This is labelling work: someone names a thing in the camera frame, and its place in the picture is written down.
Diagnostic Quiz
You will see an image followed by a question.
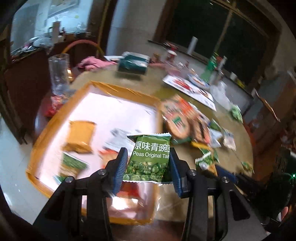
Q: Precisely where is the small olive snack packet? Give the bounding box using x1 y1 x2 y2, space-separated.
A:
241 162 254 174

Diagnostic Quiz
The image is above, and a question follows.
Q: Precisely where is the white Dole snack packet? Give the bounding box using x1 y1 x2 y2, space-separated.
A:
222 128 236 151

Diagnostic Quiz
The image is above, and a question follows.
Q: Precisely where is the green peas snack packet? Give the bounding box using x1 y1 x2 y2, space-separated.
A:
123 133 171 184

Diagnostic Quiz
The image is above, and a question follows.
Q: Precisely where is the green peas packet in box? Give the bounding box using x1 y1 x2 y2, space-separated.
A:
55 152 88 183

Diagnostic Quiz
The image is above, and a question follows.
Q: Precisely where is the orange cracker pack in box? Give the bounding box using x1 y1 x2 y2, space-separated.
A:
98 149 118 168

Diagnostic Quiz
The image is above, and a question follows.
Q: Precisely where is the yellow snack packet in box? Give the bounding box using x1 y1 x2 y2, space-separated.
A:
62 120 96 154

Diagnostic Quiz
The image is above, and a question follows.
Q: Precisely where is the white triangular snack packet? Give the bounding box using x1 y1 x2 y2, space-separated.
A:
209 128 223 148

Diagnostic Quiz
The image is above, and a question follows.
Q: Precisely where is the yellow cardboard tray box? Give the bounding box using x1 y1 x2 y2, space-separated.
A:
27 81 162 225

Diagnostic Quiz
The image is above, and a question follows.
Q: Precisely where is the brown square cracker pack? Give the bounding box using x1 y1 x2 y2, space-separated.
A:
191 119 211 144

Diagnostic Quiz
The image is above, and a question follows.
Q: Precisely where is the white packet in box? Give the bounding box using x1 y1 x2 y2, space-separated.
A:
102 128 134 154

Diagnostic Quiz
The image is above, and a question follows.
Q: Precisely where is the green leaf snack packet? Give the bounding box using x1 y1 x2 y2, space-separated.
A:
209 119 222 132

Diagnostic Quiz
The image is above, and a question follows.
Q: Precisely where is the wooden chair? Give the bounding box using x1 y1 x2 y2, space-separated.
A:
243 88 280 143

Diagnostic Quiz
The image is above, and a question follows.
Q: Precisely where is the round cracker pack front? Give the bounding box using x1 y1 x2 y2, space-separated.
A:
163 111 190 139

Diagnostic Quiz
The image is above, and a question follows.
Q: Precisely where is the round cracker pack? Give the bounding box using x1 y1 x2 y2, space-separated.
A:
163 111 190 139
160 99 182 116

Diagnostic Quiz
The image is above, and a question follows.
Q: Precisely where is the orange square cracker pack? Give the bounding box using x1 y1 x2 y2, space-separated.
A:
172 94 201 120

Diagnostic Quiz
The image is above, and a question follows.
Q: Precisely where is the green cloth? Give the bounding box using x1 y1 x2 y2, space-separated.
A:
230 105 243 123

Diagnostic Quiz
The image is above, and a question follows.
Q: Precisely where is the printed paper flyer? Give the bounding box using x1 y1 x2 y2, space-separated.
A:
163 75 216 111

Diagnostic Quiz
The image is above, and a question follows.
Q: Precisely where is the round cracker pack back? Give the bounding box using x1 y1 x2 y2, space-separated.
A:
160 99 182 116

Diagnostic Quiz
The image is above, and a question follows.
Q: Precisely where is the clear plastic bag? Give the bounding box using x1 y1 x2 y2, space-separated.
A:
210 81 232 111

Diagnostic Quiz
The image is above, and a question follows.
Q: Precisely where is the blue white ceramic plate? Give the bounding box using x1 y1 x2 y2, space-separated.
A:
187 74 210 90

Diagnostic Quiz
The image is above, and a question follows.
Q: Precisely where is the white cup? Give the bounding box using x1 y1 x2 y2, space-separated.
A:
230 72 237 81

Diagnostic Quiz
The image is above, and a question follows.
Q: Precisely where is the green plastic bottle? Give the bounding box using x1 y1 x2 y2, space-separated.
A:
200 52 218 83

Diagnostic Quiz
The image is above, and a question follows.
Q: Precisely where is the pink cloth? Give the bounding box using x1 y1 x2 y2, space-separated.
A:
77 56 117 71

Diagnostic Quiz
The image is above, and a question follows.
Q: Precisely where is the teal tissue pack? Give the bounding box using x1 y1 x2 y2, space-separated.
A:
117 52 151 75

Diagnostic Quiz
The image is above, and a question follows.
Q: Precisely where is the white red jar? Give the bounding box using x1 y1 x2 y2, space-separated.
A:
166 50 177 63

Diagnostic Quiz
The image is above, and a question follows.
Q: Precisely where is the white paper roll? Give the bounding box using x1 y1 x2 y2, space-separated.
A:
187 36 198 55

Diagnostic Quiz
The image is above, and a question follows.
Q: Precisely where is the orange hoop chair back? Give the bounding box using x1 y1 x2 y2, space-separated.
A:
62 40 105 58

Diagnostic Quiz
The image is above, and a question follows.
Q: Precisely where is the white electric kettle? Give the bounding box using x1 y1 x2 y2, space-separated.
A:
48 21 60 44

